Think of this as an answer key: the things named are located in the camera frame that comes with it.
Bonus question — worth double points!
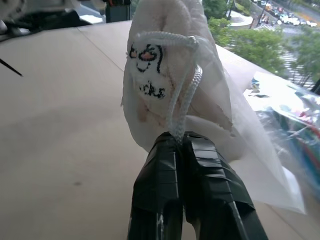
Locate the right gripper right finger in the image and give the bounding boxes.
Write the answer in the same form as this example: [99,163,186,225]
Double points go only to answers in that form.
[179,132,270,240]

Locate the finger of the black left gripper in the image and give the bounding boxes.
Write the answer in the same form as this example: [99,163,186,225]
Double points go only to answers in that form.
[0,58,24,78]

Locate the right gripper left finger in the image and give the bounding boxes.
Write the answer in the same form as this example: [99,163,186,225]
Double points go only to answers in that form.
[127,133,187,240]

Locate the translucent white drawstring bag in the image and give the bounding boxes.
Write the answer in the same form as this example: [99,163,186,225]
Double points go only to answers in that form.
[120,0,307,216]

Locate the white braided drawstring cord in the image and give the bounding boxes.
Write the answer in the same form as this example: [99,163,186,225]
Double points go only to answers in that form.
[134,30,204,146]

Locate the clear plastic bag colourful contents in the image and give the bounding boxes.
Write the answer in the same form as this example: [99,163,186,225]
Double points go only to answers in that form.
[243,71,320,196]

